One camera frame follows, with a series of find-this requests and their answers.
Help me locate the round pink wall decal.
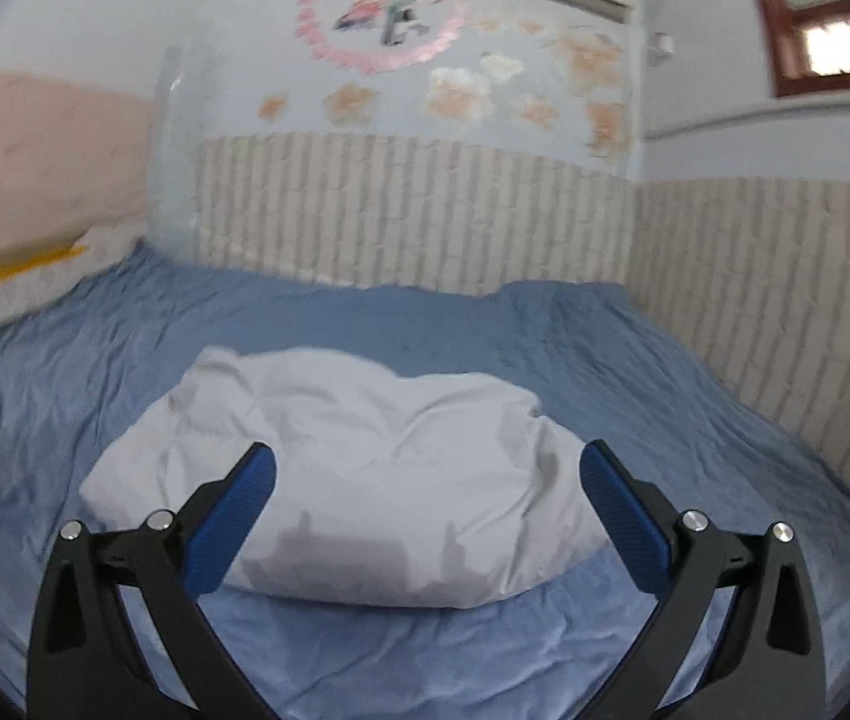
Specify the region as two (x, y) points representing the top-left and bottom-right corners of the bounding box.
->
(295, 0), (468, 75)

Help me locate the pink floral curtain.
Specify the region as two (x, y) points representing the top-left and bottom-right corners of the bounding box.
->
(0, 71), (155, 262)

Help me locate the yellow tape strip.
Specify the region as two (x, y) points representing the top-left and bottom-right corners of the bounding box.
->
(0, 242), (88, 281)

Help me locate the blue bed sheet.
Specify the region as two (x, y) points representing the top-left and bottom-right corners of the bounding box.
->
(0, 247), (850, 718)

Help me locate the white wall socket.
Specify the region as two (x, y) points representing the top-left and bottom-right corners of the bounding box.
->
(647, 32), (676, 65)

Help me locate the clear plastic sheet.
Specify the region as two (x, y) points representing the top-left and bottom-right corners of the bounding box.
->
(146, 44), (207, 262)

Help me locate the light grey puffer jacket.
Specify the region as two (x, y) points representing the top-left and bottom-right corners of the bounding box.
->
(80, 346), (607, 610)

